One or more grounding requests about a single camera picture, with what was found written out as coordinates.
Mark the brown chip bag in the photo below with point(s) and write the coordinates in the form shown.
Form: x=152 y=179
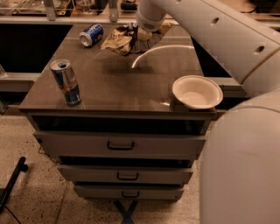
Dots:
x=123 y=39

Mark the upright redbull can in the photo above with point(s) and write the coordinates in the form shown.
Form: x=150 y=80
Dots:
x=66 y=81

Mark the blue tape cross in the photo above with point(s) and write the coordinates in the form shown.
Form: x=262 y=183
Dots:
x=126 y=213

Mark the top drawer black handle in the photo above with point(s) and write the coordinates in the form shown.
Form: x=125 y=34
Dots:
x=120 y=147

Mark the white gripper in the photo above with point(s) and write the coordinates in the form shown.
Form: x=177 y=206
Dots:
x=148 y=24

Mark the black stand leg left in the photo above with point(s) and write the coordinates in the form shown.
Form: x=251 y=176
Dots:
x=5 y=192

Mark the drawer black handle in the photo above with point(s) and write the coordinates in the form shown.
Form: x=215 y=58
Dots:
x=120 y=147
x=130 y=195
x=127 y=177

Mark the grey drawer cabinet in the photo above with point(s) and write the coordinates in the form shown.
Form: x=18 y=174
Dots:
x=123 y=100

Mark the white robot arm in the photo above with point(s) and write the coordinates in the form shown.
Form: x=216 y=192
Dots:
x=240 y=168

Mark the bottom drawer black handle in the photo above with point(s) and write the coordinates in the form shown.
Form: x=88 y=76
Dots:
x=130 y=195

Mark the white paper bowl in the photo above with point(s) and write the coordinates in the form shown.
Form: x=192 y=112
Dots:
x=197 y=92

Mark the middle drawer black handle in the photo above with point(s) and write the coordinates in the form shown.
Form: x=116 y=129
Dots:
x=127 y=177

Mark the blue soda can lying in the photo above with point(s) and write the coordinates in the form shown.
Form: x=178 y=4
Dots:
x=91 y=35

